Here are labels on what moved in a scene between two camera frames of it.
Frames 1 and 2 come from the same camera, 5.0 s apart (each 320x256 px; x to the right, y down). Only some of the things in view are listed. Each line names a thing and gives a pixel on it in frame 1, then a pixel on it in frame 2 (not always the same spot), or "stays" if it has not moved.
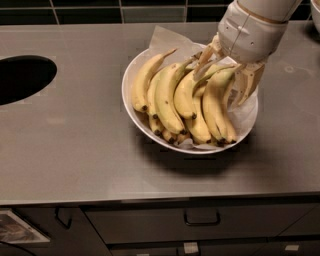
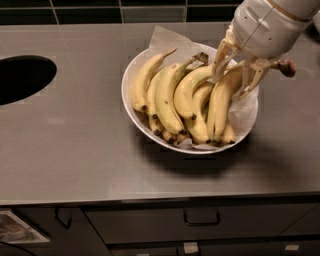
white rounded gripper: (250, 36) -> (266, 31)
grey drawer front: (156, 223) stays
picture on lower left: (14, 230) stays
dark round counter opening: (21, 75) stays
